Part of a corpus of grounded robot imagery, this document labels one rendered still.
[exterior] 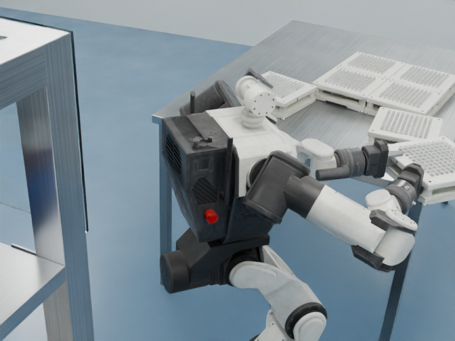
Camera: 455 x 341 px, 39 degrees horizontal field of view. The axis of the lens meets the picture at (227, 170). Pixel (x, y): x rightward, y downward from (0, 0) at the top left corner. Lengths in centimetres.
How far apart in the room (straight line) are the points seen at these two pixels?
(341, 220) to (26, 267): 68
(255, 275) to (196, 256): 18
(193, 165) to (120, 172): 241
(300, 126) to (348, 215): 115
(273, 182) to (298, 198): 7
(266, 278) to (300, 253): 148
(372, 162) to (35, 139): 121
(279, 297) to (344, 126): 88
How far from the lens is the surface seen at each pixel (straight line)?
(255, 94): 154
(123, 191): 372
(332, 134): 250
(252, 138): 157
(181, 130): 159
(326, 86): 275
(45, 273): 107
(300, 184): 143
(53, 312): 117
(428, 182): 191
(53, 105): 93
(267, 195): 143
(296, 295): 199
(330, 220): 143
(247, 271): 179
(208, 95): 179
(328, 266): 325
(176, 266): 175
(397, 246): 148
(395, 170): 203
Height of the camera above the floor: 199
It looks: 30 degrees down
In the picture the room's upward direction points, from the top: 3 degrees clockwise
